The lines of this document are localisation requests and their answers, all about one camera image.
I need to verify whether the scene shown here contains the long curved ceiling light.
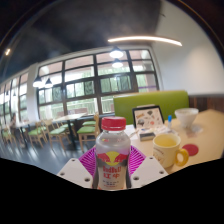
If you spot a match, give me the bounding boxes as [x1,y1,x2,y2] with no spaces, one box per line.
[107,35,183,47]

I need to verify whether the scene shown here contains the person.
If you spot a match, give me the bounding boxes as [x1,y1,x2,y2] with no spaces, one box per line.
[9,113,18,130]

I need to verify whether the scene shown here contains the red-capped clear drink bottle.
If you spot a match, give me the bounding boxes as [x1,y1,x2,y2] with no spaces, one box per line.
[92,116,132,191]

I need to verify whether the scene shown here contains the white paper sheets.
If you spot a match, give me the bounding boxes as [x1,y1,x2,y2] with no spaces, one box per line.
[125,123,175,141]

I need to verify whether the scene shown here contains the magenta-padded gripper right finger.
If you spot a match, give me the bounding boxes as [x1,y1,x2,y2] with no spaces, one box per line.
[127,145,169,190]

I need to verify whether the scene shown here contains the large black-framed window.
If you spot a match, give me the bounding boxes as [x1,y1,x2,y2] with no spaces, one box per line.
[0,49,159,123]

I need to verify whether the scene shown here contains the white ceramic bowl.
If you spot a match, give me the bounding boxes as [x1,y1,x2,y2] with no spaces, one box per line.
[174,107,200,129]

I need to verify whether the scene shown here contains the black tablet with stickers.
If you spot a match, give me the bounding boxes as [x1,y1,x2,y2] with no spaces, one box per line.
[132,105,165,129]

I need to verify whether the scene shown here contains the group of green-seated wooden chairs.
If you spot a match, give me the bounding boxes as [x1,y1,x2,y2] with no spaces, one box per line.
[0,113,101,153]

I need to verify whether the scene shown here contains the flat round red coaster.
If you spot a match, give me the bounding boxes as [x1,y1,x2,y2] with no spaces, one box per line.
[181,143,200,157]

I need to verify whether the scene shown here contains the green upholstered bench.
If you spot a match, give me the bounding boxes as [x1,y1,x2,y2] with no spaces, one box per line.
[113,90,190,126]

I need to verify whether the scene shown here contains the group of black pendant lamps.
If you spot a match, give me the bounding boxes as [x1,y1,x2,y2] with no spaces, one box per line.
[32,46,125,89]

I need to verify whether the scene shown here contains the light wooden dining table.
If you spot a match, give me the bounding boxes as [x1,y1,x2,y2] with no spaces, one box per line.
[13,120,38,148]
[54,113,88,149]

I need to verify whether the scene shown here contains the yellow ceramic mug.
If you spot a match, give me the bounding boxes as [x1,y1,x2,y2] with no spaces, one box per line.
[152,133,190,169]

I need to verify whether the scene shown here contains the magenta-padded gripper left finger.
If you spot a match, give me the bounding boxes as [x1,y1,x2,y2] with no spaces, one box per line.
[57,147,99,190]

